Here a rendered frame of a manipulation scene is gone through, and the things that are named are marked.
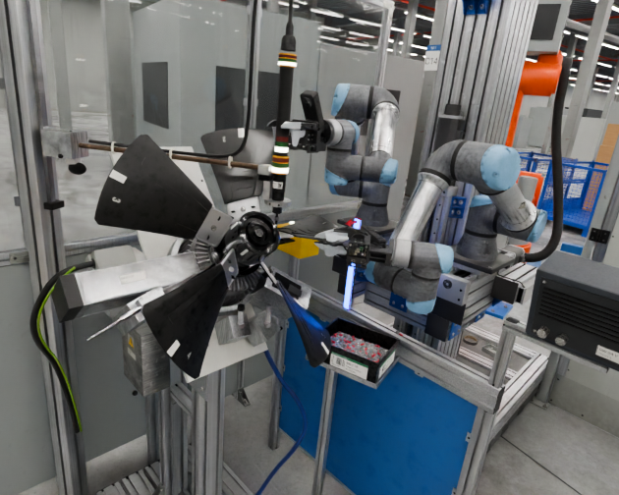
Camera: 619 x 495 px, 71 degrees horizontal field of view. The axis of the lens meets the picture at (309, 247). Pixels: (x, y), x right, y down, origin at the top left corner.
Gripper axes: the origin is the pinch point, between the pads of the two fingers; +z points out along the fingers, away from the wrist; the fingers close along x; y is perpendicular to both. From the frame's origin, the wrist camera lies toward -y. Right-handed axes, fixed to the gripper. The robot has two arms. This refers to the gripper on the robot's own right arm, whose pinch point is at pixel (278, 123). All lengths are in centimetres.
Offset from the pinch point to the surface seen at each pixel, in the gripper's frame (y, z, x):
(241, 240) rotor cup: 26.8, 14.2, -2.9
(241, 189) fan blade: 18.1, 1.9, 9.7
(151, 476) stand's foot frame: 140, 6, 47
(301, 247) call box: 44, -37, 16
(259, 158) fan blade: 10.4, -5.2, 10.0
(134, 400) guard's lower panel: 122, -3, 72
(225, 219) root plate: 23.7, 12.4, 4.4
